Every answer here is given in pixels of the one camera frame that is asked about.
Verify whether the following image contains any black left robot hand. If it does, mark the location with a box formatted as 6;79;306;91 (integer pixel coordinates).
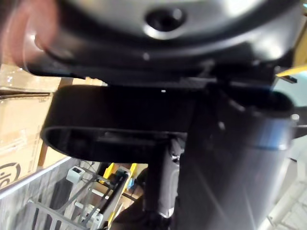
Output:
24;0;307;230

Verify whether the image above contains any white wire rack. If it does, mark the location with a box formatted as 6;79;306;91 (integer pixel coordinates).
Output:
25;198;104;230

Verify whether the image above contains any yellow metal shelf rack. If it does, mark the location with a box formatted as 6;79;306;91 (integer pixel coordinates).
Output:
275;35;307;78

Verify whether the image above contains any yellow metal stand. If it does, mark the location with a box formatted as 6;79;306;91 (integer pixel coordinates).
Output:
94;162;139;227

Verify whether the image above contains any small white device box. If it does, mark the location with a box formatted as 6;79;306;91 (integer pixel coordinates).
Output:
65;167;84;184

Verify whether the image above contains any printed brown cardboard box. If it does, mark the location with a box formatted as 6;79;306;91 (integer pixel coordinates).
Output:
0;92;71;190

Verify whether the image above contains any flat brown cardboard box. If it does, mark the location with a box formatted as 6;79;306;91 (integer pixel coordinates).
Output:
0;63;108;96

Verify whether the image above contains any black plastic housing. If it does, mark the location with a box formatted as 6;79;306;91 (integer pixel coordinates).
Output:
41;84;195;164

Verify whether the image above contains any grey bin with white rim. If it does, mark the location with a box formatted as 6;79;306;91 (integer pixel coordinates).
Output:
0;157;80;230

